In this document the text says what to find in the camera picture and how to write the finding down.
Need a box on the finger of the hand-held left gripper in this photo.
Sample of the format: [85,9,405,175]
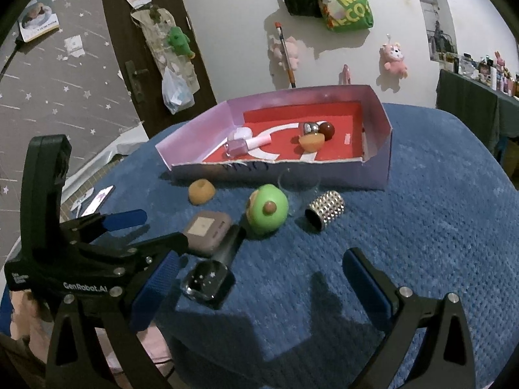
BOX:
[94,232,190,271]
[60,209,148,244]

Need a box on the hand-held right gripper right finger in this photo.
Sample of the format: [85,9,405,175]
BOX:
[343,246,478,389]

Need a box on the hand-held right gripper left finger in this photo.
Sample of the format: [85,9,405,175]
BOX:
[44,250,181,389]

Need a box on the grey square case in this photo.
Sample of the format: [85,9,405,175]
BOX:
[182,211,233,257]

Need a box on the black nail polish bottle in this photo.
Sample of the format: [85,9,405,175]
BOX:
[180,225,248,310]

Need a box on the studded silver cylinder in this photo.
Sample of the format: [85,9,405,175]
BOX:
[304,190,345,231]

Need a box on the green bear figure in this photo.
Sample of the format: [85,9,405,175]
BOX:
[247,183,290,236]

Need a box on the pink cardboard box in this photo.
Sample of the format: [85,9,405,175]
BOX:
[155,84,393,191]

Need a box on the clear plastic cup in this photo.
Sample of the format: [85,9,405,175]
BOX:
[278,168,322,215]

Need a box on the purple nail polish bottle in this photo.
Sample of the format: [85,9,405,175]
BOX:
[224,135,273,159]

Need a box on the glitter bottle with brown cap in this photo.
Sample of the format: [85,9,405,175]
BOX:
[299,121,335,140]

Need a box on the white plastic sheet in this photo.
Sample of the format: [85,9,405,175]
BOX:
[65,122,142,195]

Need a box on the blue plush mat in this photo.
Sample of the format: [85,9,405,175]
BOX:
[53,103,519,389]

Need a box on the clear plastic bag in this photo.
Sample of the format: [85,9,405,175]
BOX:
[161,67,194,115]

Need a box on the red printed paper liner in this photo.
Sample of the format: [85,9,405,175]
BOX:
[200,100,363,165]

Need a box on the dark wooden door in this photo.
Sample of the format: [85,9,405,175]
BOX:
[99,0,217,138]

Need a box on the beige hanging organizer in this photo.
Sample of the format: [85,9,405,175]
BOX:
[130,6,201,94]

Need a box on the green plush toy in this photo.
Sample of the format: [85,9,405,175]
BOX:
[166,25,195,58]

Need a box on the dark green covered table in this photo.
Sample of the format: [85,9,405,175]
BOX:
[436,69,519,171]

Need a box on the orange-tipped stick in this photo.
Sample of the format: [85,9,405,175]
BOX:
[275,22,296,88]

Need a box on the light pink plush toy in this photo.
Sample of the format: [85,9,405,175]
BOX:
[270,36,301,70]

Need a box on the row of cosmetic bottles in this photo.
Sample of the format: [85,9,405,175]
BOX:
[446,51,519,98]

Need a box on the green tote bag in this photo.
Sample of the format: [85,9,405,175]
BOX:
[320,0,374,32]

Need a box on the door handle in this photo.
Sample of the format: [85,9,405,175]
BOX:
[125,60,150,104]

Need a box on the small white wall paper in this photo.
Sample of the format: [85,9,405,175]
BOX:
[65,36,86,57]

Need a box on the wall picture card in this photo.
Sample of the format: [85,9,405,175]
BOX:
[18,2,61,43]

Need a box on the wall mirror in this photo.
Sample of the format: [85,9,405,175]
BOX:
[417,0,459,63]

